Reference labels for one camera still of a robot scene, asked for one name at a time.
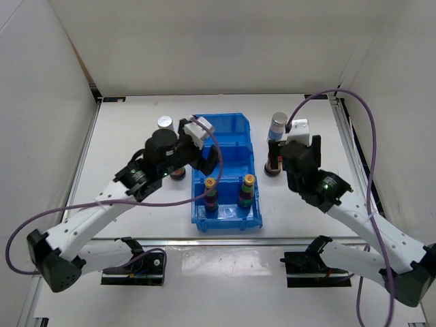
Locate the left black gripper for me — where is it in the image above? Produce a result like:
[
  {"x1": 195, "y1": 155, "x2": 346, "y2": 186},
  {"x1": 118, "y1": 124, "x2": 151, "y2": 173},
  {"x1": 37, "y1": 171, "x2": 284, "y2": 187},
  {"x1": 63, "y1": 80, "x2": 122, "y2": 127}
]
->
[{"x1": 158, "y1": 119, "x2": 222, "y2": 178}]

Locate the yellow-cap sauce bottle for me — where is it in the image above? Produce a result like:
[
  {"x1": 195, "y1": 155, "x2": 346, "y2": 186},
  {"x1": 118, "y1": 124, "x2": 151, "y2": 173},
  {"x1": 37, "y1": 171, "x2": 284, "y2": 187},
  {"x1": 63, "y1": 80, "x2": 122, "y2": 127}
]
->
[
  {"x1": 204, "y1": 177, "x2": 219, "y2": 212},
  {"x1": 238, "y1": 174, "x2": 255, "y2": 208}
]

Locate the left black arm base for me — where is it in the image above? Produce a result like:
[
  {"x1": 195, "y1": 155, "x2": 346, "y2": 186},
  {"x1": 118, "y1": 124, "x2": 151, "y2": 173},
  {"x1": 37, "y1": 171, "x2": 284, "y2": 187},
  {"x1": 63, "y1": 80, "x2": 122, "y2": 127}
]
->
[{"x1": 100, "y1": 237, "x2": 168, "y2": 286}]

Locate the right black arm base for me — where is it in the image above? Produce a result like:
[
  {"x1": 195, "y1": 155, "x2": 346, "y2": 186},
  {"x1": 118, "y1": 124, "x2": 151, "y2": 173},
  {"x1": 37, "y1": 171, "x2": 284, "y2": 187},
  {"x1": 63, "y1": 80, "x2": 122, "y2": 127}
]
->
[{"x1": 280, "y1": 236, "x2": 352, "y2": 288}]

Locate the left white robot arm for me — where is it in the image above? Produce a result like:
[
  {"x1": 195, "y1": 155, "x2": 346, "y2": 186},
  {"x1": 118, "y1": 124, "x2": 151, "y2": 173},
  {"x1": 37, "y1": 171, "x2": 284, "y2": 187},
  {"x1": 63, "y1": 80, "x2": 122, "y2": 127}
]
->
[{"x1": 27, "y1": 116, "x2": 223, "y2": 293}]

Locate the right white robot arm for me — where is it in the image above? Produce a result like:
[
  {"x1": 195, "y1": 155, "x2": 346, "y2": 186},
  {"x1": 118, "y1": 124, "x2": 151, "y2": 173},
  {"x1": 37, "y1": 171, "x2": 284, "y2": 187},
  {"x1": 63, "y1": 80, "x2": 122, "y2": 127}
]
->
[{"x1": 268, "y1": 135, "x2": 435, "y2": 307}]

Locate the right white shaker silver cap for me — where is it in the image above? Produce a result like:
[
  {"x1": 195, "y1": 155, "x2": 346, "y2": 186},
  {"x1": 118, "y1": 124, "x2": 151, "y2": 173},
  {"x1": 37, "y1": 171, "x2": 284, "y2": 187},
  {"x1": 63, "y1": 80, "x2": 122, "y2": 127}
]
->
[{"x1": 267, "y1": 112, "x2": 287, "y2": 141}]

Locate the white shaker silver cap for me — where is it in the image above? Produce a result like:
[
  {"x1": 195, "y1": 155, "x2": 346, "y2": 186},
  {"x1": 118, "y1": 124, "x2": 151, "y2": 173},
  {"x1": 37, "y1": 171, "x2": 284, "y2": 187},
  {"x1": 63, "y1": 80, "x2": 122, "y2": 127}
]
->
[
  {"x1": 157, "y1": 115, "x2": 176, "y2": 132},
  {"x1": 267, "y1": 112, "x2": 287, "y2": 141}
]

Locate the left red-lid sauce jar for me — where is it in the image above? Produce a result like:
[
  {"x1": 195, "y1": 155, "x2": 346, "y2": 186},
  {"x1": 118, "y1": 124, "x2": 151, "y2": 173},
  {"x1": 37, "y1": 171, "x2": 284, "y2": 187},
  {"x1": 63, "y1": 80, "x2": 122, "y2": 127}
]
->
[{"x1": 170, "y1": 167, "x2": 186, "y2": 181}]

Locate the red-lid sauce jar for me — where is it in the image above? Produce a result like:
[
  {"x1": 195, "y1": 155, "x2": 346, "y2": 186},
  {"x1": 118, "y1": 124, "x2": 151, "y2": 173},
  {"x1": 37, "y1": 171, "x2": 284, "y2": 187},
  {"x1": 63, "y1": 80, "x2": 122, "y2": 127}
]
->
[
  {"x1": 170, "y1": 167, "x2": 186, "y2": 181},
  {"x1": 264, "y1": 150, "x2": 283, "y2": 177}
]

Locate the left white shaker silver cap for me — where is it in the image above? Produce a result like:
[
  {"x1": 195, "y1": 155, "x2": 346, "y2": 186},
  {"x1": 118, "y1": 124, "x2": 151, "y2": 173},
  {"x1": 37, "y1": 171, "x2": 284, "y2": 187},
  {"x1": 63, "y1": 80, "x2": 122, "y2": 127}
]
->
[{"x1": 157, "y1": 115, "x2": 176, "y2": 132}]

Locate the right red-lid sauce jar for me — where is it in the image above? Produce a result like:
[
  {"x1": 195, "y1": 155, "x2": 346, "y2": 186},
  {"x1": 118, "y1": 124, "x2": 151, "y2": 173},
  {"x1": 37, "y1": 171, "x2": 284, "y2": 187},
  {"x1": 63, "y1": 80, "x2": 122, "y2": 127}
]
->
[{"x1": 264, "y1": 150, "x2": 283, "y2": 177}]

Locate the right black corner label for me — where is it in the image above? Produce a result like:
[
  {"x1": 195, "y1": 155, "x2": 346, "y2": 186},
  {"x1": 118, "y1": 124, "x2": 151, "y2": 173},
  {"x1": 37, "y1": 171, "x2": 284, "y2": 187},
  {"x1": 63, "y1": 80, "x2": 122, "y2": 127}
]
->
[{"x1": 304, "y1": 94, "x2": 328, "y2": 100}]

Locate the black corner label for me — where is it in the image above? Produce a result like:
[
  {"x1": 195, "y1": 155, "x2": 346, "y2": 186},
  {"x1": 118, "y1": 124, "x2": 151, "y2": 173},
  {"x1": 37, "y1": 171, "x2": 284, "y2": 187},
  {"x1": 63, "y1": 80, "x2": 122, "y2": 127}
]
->
[
  {"x1": 102, "y1": 97, "x2": 126, "y2": 103},
  {"x1": 304, "y1": 94, "x2": 328, "y2": 100}
]

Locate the blue plastic divided bin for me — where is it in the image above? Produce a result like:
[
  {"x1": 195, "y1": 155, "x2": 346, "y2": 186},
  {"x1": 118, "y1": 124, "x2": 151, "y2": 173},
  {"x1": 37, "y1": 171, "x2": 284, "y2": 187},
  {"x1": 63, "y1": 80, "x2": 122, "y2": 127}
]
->
[{"x1": 191, "y1": 113, "x2": 263, "y2": 232}]

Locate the left black corner label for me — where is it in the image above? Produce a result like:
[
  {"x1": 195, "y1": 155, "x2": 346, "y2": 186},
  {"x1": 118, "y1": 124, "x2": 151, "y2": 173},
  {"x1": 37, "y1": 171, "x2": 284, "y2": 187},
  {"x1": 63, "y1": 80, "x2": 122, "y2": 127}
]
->
[{"x1": 102, "y1": 97, "x2": 126, "y2": 103}]

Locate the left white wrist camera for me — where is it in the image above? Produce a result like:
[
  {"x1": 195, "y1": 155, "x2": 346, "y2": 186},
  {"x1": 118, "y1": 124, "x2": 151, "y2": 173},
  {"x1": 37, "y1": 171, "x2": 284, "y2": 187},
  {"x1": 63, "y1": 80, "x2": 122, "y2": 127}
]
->
[{"x1": 183, "y1": 115, "x2": 215, "y2": 150}]

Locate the front aluminium rail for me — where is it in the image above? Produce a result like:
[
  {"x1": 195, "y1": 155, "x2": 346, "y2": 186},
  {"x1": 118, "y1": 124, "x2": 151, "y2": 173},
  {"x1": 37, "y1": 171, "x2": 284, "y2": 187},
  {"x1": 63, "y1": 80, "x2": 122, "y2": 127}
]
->
[{"x1": 84, "y1": 237, "x2": 369, "y2": 249}]

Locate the left aluminium side rail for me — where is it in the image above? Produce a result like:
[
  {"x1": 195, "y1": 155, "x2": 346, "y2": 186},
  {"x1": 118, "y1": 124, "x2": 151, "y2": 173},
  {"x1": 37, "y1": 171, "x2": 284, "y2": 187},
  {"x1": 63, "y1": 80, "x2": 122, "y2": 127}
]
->
[{"x1": 65, "y1": 98, "x2": 102, "y2": 206}]

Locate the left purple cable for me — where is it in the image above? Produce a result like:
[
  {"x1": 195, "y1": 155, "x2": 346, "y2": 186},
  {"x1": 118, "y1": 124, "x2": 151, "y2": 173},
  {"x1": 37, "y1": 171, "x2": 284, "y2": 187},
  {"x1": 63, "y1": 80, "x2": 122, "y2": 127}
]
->
[{"x1": 5, "y1": 116, "x2": 224, "y2": 275}]

